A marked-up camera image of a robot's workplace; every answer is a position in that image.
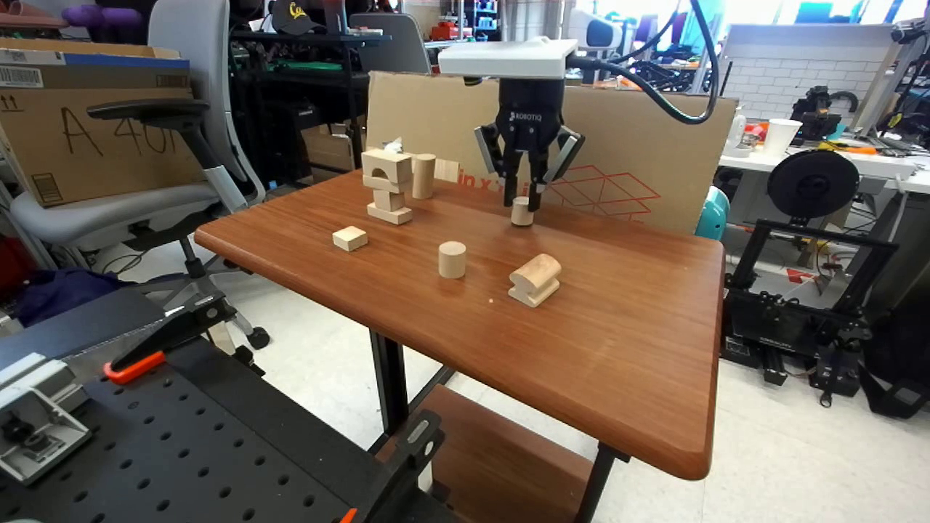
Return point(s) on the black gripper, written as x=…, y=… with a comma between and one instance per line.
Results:
x=531, y=107

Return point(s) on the short wooden cylinder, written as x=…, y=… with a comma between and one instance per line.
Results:
x=522, y=212
x=451, y=260

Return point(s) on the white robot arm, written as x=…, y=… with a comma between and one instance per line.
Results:
x=509, y=58

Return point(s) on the rounded notched wooden block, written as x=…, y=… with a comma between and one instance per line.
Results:
x=535, y=279

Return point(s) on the wooden arch block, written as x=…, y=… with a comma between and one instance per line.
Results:
x=387, y=167

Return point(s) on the wooden I-shaped block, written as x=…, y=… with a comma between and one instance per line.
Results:
x=391, y=208

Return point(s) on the flat square wooden block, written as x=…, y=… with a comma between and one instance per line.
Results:
x=351, y=240

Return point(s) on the small wooden cube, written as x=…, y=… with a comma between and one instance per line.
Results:
x=447, y=168

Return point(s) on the tall wooden cylinder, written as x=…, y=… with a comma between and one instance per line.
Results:
x=422, y=174

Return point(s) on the large flat cardboard box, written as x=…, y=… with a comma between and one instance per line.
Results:
x=641, y=155

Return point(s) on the black office chair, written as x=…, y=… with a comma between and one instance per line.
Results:
x=394, y=43

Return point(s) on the teal ball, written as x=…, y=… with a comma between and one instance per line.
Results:
x=713, y=212

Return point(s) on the black filament spool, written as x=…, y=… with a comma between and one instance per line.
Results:
x=813, y=184

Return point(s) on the white pegboard panel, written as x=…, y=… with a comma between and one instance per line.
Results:
x=803, y=68

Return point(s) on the black 3D printer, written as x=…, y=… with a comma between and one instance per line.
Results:
x=803, y=279

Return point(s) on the wooden base board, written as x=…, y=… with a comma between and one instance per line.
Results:
x=495, y=465

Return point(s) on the white desk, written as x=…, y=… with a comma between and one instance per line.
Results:
x=852, y=163

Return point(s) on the grey office chair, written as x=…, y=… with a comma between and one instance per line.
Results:
x=200, y=77

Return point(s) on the black bag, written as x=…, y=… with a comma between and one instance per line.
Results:
x=897, y=357

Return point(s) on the cardboard box with marker writing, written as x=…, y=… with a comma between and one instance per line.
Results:
x=89, y=145

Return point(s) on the black perforated breadboard table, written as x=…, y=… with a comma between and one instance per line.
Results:
x=175, y=444

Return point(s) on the silver metal bracket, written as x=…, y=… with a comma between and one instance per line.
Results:
x=34, y=415

